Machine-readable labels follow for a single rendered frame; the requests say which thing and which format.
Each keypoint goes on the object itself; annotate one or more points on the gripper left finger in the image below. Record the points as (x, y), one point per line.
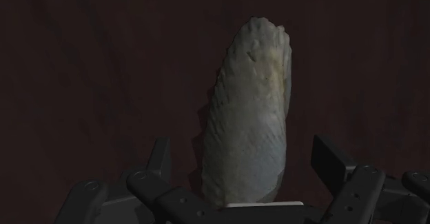
(151, 189)

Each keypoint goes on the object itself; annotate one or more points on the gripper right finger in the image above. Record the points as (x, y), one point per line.
(359, 189)

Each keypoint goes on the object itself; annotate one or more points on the pale napa cabbage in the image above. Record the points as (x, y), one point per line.
(248, 115)

